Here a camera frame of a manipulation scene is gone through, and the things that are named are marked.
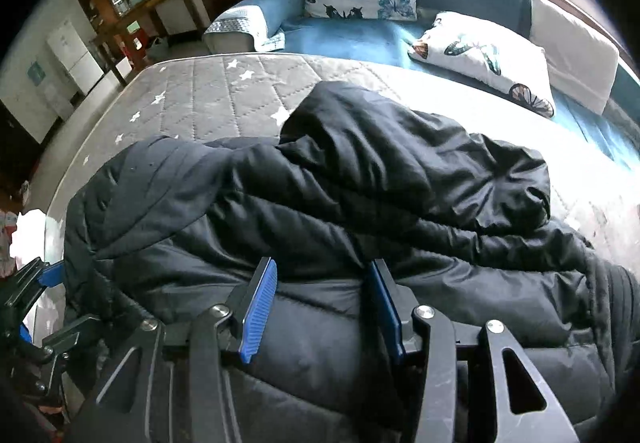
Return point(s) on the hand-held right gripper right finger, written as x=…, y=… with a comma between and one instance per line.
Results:
x=389, y=313

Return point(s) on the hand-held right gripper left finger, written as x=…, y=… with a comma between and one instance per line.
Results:
x=257, y=310

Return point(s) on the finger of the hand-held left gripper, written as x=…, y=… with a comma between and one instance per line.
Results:
x=50, y=274
x=75, y=330

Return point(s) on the white cabinet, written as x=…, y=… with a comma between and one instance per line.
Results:
x=80, y=63

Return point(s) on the red stool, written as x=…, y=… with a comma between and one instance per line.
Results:
x=136, y=48

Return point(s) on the long butterfly print pillow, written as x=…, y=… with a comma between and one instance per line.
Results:
x=480, y=58

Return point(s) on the blue sofa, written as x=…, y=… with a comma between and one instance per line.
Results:
x=350, y=35

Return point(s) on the grey sofa armrest cover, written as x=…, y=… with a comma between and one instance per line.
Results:
x=240, y=28

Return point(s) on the wooden side table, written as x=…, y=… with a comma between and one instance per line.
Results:
x=150, y=3

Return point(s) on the plain white pillow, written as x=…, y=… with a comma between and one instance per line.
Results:
x=575, y=53

